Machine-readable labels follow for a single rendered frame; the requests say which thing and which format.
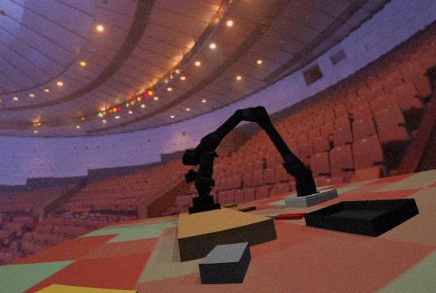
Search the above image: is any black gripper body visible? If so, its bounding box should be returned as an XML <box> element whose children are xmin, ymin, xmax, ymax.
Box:
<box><xmin>194</xmin><ymin>166</ymin><xmax>215</xmax><ymax>188</ymax></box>

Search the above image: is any tan wooden panel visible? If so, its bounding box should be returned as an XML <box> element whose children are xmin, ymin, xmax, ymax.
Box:
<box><xmin>178</xmin><ymin>207</ymin><xmax>277</xmax><ymax>262</ymax></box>

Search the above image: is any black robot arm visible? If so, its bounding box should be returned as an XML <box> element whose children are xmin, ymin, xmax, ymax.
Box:
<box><xmin>182</xmin><ymin>106</ymin><xmax>319</xmax><ymax>196</ymax></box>

